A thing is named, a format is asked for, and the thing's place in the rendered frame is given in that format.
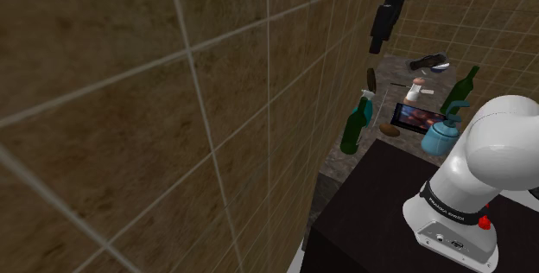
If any black shoe-shaped object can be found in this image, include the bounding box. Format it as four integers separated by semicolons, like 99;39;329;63
409;53;448;72

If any dark brown oval disc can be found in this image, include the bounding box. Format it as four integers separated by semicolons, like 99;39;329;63
365;67;377;94

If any pink and white bottle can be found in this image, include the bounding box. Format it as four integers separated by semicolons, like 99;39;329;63
403;77;427;106

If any thin pale rod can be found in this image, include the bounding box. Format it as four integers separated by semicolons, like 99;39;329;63
371;89;390;129

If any teal spray bottle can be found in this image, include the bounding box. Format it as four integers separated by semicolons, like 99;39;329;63
360;89;377;129

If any dark green glass bottle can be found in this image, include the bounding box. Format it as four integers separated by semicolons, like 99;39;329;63
339;96;370;156
439;65;481;116

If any black tablet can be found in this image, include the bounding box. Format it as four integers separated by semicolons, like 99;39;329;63
390;102;447;136

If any light blue spray bottle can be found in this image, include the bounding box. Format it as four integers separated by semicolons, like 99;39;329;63
420;99;471;158

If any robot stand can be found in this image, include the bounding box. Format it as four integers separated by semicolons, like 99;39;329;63
299;138;539;273

